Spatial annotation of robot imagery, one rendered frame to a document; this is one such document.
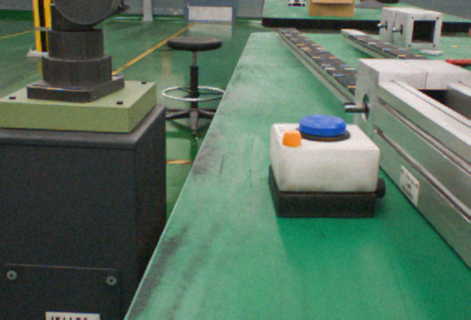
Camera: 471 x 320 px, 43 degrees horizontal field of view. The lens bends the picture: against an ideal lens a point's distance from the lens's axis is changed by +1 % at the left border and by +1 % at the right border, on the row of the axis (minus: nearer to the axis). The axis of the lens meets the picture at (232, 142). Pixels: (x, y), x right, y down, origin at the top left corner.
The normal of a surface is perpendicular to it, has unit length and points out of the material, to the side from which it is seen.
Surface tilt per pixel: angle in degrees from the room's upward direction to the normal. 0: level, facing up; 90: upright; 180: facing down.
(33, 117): 90
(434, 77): 90
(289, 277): 0
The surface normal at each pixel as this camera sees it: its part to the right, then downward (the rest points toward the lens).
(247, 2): -0.07, 0.28
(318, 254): 0.02, -0.96
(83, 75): 0.44, 0.27
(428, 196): -1.00, -0.01
